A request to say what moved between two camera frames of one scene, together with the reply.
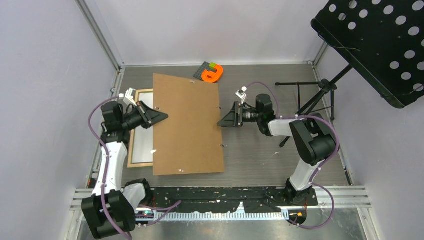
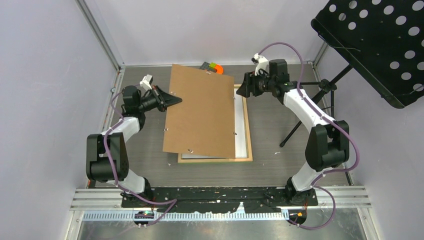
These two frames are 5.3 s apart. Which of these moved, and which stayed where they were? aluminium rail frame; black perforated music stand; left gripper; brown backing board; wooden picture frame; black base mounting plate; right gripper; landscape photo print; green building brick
Moved: left gripper; brown backing board; right gripper; landscape photo print; wooden picture frame
Stayed: black perforated music stand; green building brick; aluminium rail frame; black base mounting plate
